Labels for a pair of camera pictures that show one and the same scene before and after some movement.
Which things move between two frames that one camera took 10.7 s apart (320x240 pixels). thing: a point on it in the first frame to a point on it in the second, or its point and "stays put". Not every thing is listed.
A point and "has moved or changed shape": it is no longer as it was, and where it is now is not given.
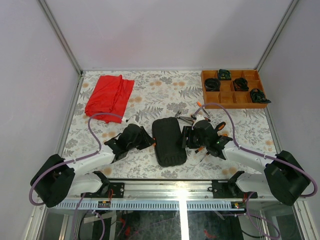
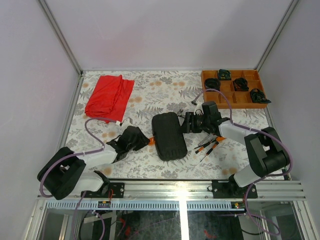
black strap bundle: [224, 75] stays put
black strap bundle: [240, 84] stays put
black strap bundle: [212, 84] stays put
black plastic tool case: [169, 147] has moved or changed shape
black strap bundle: [257, 96] stays put
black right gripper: [188, 132] to [186, 127]
